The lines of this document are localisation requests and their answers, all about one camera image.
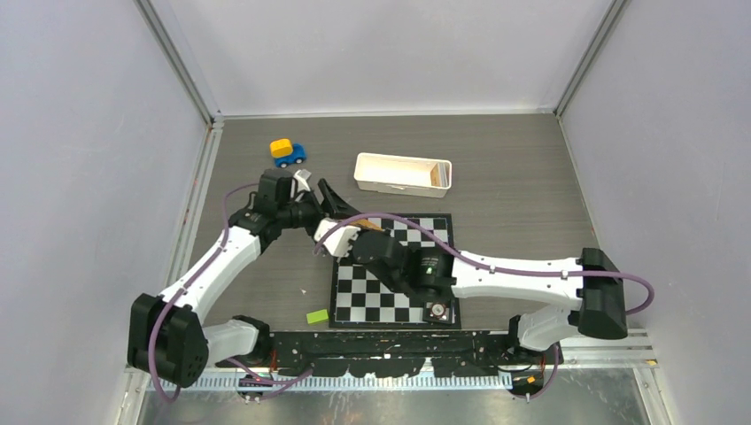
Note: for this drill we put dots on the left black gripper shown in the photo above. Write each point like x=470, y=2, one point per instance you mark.
x=334, y=205

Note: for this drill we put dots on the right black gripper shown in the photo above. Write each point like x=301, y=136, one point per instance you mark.
x=344, y=252

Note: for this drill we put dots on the white rectangular plastic tray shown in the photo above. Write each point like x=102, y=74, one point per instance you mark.
x=398, y=175

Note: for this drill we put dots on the credit cards stack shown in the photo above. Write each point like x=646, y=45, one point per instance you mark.
x=441, y=175

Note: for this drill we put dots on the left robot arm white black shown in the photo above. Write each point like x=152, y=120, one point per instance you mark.
x=167, y=335

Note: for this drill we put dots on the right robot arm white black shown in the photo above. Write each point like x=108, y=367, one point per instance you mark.
x=581, y=296

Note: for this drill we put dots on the black white chessboard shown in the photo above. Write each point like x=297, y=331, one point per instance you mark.
x=359, y=301

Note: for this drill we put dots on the blue yellow toy car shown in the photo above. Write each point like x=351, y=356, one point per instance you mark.
x=285, y=153

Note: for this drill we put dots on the green rectangular block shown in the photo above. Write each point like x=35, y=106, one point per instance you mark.
x=318, y=316

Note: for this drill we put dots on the small black framed round object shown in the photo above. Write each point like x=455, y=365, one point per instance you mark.
x=439, y=313

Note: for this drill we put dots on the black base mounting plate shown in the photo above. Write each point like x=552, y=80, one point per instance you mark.
x=391, y=354

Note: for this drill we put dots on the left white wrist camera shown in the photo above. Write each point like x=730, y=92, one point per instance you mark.
x=302, y=181

